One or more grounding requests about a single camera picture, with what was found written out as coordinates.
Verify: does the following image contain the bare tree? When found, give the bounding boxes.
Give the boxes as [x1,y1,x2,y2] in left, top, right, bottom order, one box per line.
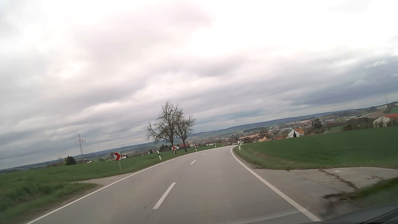
[142,99,188,158]
[173,109,200,153]

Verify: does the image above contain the village buildings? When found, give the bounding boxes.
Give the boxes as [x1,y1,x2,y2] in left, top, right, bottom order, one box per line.
[104,106,398,162]

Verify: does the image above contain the grey asphalt road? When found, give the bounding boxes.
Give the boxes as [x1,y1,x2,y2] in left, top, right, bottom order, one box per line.
[0,125,398,224]

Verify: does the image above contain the road markings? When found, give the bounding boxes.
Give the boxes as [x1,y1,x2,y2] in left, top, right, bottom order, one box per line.
[0,136,322,224]

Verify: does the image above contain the electricity pylon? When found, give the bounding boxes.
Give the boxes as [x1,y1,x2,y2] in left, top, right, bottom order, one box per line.
[74,133,88,156]

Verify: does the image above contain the green grass field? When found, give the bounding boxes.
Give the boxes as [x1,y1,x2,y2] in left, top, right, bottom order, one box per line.
[233,124,398,224]
[0,142,233,224]

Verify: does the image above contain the building with red roof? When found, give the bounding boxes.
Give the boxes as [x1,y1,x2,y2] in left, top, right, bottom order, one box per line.
[371,113,398,129]

